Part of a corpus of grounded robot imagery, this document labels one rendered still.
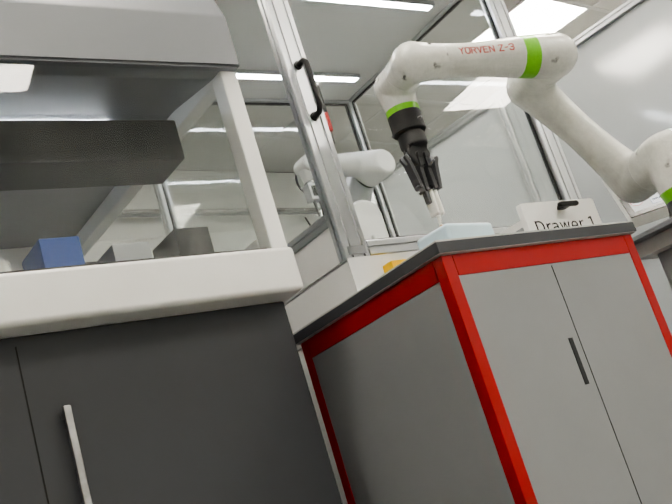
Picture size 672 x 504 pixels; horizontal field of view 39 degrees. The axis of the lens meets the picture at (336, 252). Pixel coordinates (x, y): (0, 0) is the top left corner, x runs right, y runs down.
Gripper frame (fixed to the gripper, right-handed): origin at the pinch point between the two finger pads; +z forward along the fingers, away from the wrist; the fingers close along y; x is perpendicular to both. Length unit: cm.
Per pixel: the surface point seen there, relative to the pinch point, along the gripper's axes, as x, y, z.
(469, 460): 24, 43, 66
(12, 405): -12, 115, 34
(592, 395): 38, 17, 60
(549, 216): 16.3, -22.9, 11.4
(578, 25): -127, -339, -181
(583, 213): 17.6, -36.5, 11.3
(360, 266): -20.8, 12.1, 8.5
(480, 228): 34.5, 29.0, 21.4
